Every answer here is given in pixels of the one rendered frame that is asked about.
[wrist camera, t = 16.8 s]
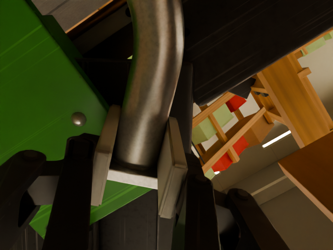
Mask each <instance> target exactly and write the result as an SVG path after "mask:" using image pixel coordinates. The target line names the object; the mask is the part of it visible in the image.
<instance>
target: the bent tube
mask: <svg viewBox="0 0 333 250"><path fill-rule="evenodd" d="M126 1H127V4H128V7H129V10H130V15H131V19H132V26H133V54H132V60H131V66H130V70H129V75H128V80H127V85H126V90H125V94H124V99H123V104H122V108H121V113H120V118H119V123H118V128H117V133H116V138H115V142H114V147H113V152H112V157H111V163H110V167H109V172H108V176H107V180H111V181H116V182H121V183H126V184H132V185H137V186H142V187H147V188H154V189H158V174H157V160H158V156H159V153H160V149H161V145H162V141H163V137H164V133H165V129H166V125H167V121H168V117H169V113H170V109H171V106H172V102H173V98H174V94H175V90H176V86H177V82H178V78H179V75H180V70H181V66H182V60H183V53H184V39H185V27H184V14H183V6H182V1H181V0H126Z"/></svg>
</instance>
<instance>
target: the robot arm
mask: <svg viewBox="0 0 333 250"><path fill-rule="evenodd" d="M120 113H121V107H120V106H119V105H115V104H113V105H112V106H110V109H109V111H108V114H107V117H106V120H105V123H104V126H103V129H102V132H101V135H100V136H99V135H94V134H89V133H83V134H81V135H79V136H72V137H69V138H68V139H67V142H66V148H65V155H64V159H62V160H57V161H46V159H47V158H46V155H45V154H44V153H42V152H39V151H35V150H23V151H19V152H17V153H15V154H14V155H13V156H12V157H10V158H9V159H8V160H7V161H5V162H4V163H3V164H2V165H1V166H0V250H10V249H11V248H12V246H13V245H14V244H15V242H16V241H17V239H18V238H19V237H20V235H21V234H22V233H23V231H24V230H25V229H26V227H27V226H28V224H29V223H30V222H31V220H32V219H33V218H34V216H35V215H36V214H37V212H38V211H39V209H40V207H41V205H52V210H51V214H50V218H49V222H48V226H47V230H46V234H45V238H44V242H43V247H42V250H88V246H89V229H90V212H91V205H93V206H99V205H101V204H102V199H103V195H104V190H105V186H106V181H107V176H108V172H109V167H110V163H111V157H112V152H113V147H114V142H115V138H116V133H117V128H118V123H119V118H120ZM157 174H158V214H159V215H160V217H163V218H168V219H171V218H172V217H173V216H174V213H175V210H176V215H175V218H174V222H173V225H172V228H171V231H170V233H172V243H171V250H290V249H289V247H288V246H287V245H286V243H285V242H284V240H283V239H282V237H281V236H280V234H279V233H278V232H277V230H276V229H275V227H274V226H273V224H272V223H271V222H270V220H269V219H268V217H267V216H266V214H265V213H264V212H263V210H262V209H261V207H260V206H259V204H258V203H257V201H256V200H255V198H254V197H253V196H252V195H251V194H249V193H248V192H247V191H245V190H243V189H238V188H231V189H229V191H228V193H227V194H225V193H223V192H220V191H218V190H215V189H214V187H213V183H212V181H211V180H210V179H209V178H207V177H205V175H204V172H203V169H202V166H201V163H200V159H199V158H198V157H197V156H196V155H195V154H190V153H185V152H184V149H183V144H182V140H181V135H180V131H179V126H178V122H177V119H176V118H174V117H168V121H167V125H166V129H165V133H164V137H163V141H162V145H161V149H160V153H159V156H158V160H157Z"/></svg>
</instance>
